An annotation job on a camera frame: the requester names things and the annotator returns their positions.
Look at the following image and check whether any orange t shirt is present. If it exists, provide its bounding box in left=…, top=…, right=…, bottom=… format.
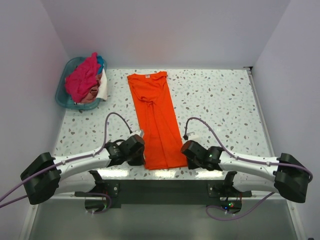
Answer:
left=127, top=71, right=188, bottom=170

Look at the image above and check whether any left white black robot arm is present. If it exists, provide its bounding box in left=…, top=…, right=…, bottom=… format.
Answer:
left=20, top=130, right=145, bottom=205

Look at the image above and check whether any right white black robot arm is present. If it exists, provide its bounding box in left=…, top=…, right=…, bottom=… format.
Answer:
left=180, top=140, right=312, bottom=203

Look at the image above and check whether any white t shirt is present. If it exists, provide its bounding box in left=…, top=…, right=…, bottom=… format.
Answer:
left=96, top=68, right=108, bottom=101

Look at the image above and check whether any light pink t shirt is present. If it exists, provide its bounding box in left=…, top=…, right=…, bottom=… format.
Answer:
left=80, top=85, right=99, bottom=104

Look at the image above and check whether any magenta t shirt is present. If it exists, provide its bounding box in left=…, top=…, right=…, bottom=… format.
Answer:
left=65, top=52, right=102, bottom=104

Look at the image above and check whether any teal laundry basket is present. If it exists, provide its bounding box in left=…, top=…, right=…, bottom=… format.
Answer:
left=55, top=56, right=102, bottom=111

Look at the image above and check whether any blue t shirt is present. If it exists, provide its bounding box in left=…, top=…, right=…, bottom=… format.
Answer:
left=96, top=55, right=105, bottom=75

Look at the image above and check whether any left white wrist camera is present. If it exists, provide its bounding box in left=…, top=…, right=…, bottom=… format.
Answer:
left=131, top=129, right=145, bottom=138

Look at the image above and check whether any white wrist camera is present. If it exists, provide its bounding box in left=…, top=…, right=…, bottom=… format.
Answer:
left=183, top=132, right=200, bottom=142
left=131, top=129, right=145, bottom=138

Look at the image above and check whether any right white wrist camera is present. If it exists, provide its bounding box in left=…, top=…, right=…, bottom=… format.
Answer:
left=183, top=132, right=200, bottom=142

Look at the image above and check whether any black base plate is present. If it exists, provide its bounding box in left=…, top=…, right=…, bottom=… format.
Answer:
left=74, top=180, right=252, bottom=212

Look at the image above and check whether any aluminium rail frame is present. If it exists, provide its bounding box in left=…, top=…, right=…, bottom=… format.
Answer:
left=27, top=69, right=307, bottom=240

